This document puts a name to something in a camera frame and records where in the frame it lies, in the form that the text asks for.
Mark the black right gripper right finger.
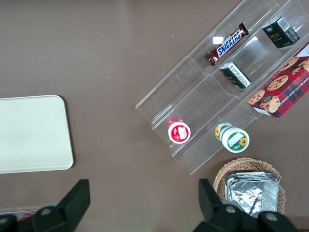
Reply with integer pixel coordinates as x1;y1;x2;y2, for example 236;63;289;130
192;178;246;232

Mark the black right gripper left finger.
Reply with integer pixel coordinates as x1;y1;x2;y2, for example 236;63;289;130
31;179;91;232

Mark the woven wicker basket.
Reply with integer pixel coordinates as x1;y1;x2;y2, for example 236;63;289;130
213;158;285;216

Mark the cream plastic tray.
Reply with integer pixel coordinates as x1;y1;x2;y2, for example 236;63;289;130
0;94;74;174

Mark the aluminium foil container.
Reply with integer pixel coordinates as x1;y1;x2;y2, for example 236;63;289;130
225;171;281;218

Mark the green sunflower lidded cup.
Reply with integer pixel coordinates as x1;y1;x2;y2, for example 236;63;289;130
214;122;250;154

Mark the red lidded yogurt cup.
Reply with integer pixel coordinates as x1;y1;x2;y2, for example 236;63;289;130
167;116;192;145

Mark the clear acrylic tiered display stand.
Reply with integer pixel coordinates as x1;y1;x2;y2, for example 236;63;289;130
135;0;309;175

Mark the small black printed box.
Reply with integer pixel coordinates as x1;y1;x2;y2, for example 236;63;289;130
219;62;252;90

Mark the red chocolate chip cookie box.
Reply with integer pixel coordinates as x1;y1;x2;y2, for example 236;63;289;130
248;42;309;119

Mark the Snickers chocolate bar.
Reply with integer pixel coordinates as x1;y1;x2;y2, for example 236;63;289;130
204;23;250;67

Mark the black Face carton box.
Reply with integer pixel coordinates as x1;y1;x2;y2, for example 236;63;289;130
262;16;301;49

